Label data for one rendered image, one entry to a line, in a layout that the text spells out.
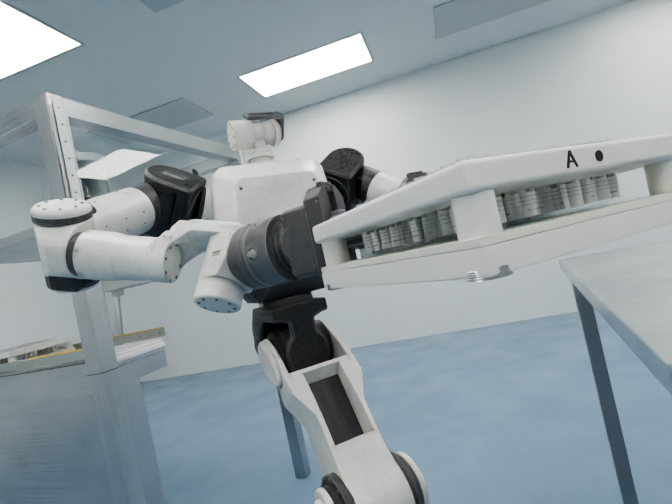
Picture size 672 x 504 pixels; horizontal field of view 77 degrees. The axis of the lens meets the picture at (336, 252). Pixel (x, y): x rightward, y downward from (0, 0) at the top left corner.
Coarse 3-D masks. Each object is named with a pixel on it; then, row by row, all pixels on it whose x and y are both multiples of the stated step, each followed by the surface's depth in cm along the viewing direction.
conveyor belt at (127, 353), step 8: (128, 344) 160; (136, 344) 152; (144, 344) 150; (152, 344) 152; (160, 344) 155; (120, 352) 141; (128, 352) 142; (136, 352) 145; (144, 352) 148; (152, 352) 152; (80, 360) 139; (120, 360) 139; (128, 360) 142; (136, 360) 146; (32, 368) 148; (40, 368) 145; (48, 368) 143
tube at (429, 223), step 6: (414, 180) 35; (426, 216) 34; (432, 216) 34; (426, 222) 34; (432, 222) 34; (426, 228) 35; (432, 228) 34; (426, 234) 35; (432, 234) 34; (438, 234) 34; (432, 240) 34; (438, 240) 34
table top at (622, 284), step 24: (576, 264) 114; (600, 264) 104; (624, 264) 95; (648, 264) 88; (600, 288) 74; (624, 288) 70; (648, 288) 66; (600, 312) 69; (624, 312) 55; (648, 312) 52; (624, 336) 52; (648, 336) 44; (648, 360) 43
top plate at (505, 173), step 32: (480, 160) 25; (512, 160) 26; (544, 160) 27; (576, 160) 29; (608, 160) 30; (640, 160) 32; (416, 192) 29; (448, 192) 26; (320, 224) 44; (352, 224) 38; (384, 224) 37
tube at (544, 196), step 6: (528, 150) 33; (534, 150) 32; (540, 186) 33; (546, 186) 32; (540, 192) 33; (546, 192) 32; (540, 198) 33; (546, 198) 32; (552, 198) 33; (540, 204) 33; (546, 204) 32; (552, 204) 33; (540, 210) 33; (546, 210) 32; (552, 210) 32; (546, 216) 33; (552, 216) 32
